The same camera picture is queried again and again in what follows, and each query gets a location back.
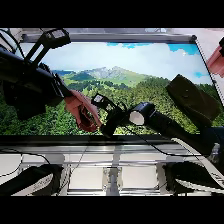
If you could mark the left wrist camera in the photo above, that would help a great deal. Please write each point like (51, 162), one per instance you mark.
(55, 37)

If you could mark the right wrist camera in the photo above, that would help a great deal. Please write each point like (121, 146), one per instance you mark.
(101, 100)

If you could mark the brown garment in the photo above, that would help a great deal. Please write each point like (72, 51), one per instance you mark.
(193, 96)

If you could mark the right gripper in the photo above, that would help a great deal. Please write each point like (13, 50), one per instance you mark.
(113, 121)

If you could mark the pink garment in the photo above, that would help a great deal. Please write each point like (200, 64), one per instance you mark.
(216, 61)

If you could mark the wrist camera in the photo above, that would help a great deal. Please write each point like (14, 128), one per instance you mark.
(101, 100)
(55, 37)

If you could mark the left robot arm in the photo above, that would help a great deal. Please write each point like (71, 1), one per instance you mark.
(23, 83)

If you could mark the silver frame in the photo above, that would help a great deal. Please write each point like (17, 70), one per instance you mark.
(113, 156)

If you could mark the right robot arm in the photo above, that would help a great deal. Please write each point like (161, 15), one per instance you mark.
(166, 125)

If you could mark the red garment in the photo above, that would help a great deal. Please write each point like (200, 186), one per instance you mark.
(81, 111)

